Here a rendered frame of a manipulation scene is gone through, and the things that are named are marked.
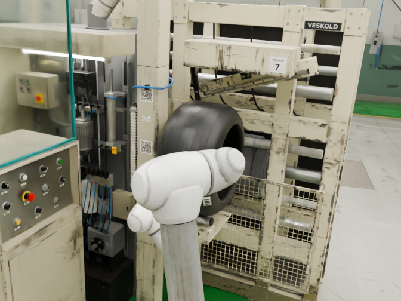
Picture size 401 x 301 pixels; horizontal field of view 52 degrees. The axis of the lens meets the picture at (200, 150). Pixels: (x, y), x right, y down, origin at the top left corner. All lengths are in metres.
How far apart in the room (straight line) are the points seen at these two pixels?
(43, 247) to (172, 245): 1.19
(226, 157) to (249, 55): 1.17
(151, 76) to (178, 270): 1.26
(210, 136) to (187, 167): 0.88
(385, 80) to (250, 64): 9.33
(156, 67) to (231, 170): 1.13
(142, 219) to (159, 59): 0.89
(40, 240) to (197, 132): 0.93
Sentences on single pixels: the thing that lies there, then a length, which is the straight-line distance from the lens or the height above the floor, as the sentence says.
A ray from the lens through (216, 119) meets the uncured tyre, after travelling 2.00.
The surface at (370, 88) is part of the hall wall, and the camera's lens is 11.41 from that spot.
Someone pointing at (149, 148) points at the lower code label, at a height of 1.22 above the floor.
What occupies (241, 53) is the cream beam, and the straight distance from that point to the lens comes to 2.24.
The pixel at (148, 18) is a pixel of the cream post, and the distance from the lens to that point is 2.16.
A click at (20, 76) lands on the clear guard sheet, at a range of 1.94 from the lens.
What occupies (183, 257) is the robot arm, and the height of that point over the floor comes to 1.32.
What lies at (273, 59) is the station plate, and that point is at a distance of 2.20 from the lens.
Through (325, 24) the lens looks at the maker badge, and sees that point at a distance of 2.46.
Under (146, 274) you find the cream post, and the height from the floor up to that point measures 0.40.
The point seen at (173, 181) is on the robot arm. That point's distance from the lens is 1.05.
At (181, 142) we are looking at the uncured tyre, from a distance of 1.96.
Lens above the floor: 1.94
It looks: 19 degrees down
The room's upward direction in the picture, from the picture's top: 3 degrees clockwise
